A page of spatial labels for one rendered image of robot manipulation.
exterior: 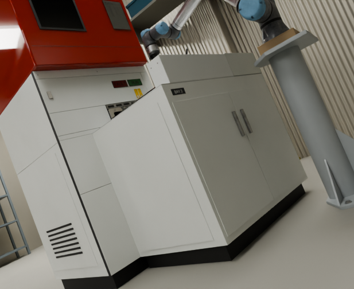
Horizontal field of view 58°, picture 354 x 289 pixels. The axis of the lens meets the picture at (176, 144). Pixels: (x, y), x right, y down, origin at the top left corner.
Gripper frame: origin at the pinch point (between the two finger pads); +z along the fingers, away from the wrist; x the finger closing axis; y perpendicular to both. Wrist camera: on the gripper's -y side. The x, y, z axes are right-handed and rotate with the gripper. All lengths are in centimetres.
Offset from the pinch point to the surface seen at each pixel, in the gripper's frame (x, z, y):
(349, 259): 24, 98, -97
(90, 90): 44.6, -8.4, 12.0
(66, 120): 65, 7, 5
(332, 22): -229, -26, 23
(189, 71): 13.6, 11.7, -43.9
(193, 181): 36, 61, -47
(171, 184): 40, 59, -35
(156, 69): 31, 8, -45
